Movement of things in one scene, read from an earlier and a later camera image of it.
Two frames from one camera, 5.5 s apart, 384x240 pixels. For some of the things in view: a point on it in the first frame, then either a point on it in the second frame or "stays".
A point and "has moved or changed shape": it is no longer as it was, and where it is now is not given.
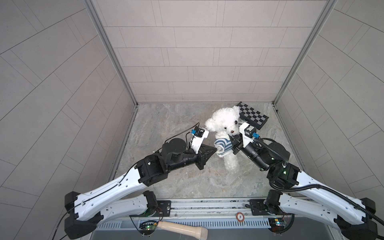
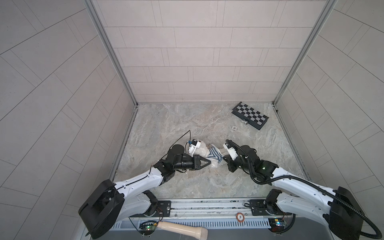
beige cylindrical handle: [190, 231] stays
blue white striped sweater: [223, 145] has moved or changed shape
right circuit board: [277, 224] stays
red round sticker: [240, 216] stays
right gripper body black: [251, 153] → [237, 163]
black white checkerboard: [251, 116] stays
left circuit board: [147, 228] stays
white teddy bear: [225, 121] → [201, 151]
